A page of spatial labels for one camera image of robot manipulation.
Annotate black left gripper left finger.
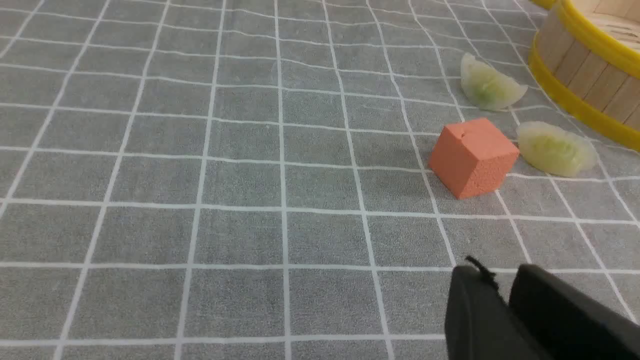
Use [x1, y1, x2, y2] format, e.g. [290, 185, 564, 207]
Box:
[445, 256, 551, 360]

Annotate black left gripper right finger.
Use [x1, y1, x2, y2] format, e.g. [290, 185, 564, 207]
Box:
[509, 264, 640, 360]

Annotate pale green dumpling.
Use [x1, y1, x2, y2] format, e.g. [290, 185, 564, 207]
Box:
[516, 121, 597, 178]
[460, 53, 528, 111]

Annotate bamboo steamer tray yellow rim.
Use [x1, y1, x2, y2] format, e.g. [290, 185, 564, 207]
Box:
[528, 0, 640, 151]

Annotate orange foam cube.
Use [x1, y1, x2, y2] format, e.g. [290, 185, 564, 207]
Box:
[427, 117, 520, 199]

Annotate grey checkered tablecloth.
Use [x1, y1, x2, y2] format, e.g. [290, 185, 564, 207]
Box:
[0, 0, 639, 360]

